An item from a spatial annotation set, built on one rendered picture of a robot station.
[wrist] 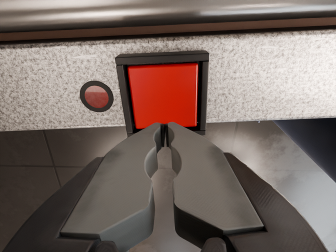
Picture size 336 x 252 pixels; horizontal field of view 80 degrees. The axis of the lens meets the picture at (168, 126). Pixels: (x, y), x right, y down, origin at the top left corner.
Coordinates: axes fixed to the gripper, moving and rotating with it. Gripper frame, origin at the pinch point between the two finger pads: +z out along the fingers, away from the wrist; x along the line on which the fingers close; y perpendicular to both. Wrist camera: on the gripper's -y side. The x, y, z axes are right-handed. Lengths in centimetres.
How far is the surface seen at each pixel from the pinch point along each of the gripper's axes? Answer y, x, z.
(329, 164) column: 28, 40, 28
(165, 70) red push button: -2.3, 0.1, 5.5
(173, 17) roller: -6.2, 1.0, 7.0
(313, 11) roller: -6.1, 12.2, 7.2
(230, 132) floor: 60, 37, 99
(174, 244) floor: 175, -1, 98
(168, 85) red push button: -1.0, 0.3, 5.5
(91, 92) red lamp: -0.2, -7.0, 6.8
